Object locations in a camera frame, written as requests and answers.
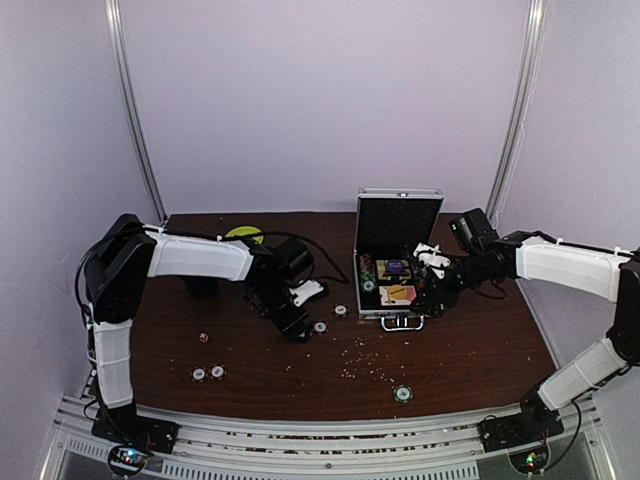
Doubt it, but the green bowl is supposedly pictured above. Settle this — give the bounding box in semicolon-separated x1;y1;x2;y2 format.
225;225;263;243

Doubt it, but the dark blue mug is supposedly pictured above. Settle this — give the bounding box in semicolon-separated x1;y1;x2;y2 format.
183;277;218;299

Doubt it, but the red chip front right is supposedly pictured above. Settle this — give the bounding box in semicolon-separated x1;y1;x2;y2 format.
210;364;226;380

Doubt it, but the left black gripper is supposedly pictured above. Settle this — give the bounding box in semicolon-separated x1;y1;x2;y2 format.
252;280;314;343

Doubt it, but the aluminium frame post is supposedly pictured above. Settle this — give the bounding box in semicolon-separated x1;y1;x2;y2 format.
486;0;548;226
104;0;168;224

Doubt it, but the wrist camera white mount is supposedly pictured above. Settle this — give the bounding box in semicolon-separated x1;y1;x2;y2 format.
289;280;328;307
413;243;451;280

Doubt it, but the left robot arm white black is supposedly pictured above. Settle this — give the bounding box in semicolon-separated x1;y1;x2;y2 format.
74;214;349;444

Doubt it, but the purple round button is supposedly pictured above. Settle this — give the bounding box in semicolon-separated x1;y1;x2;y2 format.
384;259;405;275

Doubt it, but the red chip front left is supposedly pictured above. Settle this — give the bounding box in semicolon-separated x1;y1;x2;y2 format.
191;367;207;383

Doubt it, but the front aluminium rail base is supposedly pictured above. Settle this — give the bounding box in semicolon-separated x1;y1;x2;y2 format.
35;393;623;479

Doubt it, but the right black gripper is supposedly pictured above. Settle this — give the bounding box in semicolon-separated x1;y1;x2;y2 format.
408;250;495;319

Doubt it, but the card deck in case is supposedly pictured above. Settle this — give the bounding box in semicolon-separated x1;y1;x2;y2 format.
379;284;416;307

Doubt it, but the red chip next to green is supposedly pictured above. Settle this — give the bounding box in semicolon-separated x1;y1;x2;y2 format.
313;321;329;335

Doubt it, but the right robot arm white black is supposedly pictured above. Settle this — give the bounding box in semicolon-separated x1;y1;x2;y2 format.
408;208;639;451

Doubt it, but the green poker chip front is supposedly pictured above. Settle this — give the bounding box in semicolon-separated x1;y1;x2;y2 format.
393;385;414;404

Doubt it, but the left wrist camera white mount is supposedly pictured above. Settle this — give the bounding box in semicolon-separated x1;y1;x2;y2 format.
289;280;328;307

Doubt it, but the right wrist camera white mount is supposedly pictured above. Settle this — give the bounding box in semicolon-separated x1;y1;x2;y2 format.
413;243;451;280

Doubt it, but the chip row in case left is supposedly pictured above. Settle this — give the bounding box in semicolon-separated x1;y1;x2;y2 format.
358;254;376;283

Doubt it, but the aluminium poker case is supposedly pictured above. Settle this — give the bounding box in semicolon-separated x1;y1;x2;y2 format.
353;188;444;333

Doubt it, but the green poker chip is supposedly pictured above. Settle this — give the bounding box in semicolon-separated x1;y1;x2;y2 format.
361;279;377;293
393;385;414;404

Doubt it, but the left aluminium frame post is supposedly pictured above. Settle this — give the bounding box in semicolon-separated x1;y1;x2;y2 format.
104;0;168;224

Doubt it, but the right aluminium frame post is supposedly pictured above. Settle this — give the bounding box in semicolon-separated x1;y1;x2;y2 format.
486;0;548;226

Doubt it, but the yellow blue card box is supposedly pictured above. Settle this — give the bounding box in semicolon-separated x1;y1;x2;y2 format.
376;259;411;281

